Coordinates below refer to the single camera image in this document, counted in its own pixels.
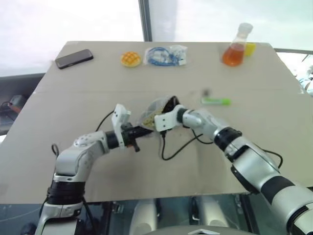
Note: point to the yellow block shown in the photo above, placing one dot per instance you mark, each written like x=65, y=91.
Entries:
x=250, y=49

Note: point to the grey window frame post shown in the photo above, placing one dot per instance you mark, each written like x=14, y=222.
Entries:
x=145, y=19

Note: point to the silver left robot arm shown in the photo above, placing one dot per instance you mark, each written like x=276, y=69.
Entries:
x=73, y=159

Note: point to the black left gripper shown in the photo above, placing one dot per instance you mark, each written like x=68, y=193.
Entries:
x=128, y=134

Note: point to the green plaid fabric pouch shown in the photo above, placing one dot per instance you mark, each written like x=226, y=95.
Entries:
x=154, y=110

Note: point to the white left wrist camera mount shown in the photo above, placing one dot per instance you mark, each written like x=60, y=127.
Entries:
x=119, y=117

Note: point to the green glue stick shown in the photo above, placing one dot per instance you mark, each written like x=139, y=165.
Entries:
x=216, y=101

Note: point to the flask with orange liquid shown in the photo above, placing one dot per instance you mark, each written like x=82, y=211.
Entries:
x=233, y=56

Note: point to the black smartphone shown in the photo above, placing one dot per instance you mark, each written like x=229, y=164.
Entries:
x=74, y=58

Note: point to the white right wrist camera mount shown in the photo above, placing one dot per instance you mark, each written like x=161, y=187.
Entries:
x=166, y=120

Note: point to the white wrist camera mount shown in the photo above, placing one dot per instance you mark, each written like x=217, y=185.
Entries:
x=166, y=120
x=119, y=117

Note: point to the yellow round bread bun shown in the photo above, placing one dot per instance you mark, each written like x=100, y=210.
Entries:
x=131, y=58

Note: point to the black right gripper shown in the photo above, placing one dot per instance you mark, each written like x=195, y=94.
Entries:
x=171, y=105

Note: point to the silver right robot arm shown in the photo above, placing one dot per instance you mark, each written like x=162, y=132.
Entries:
x=256, y=161

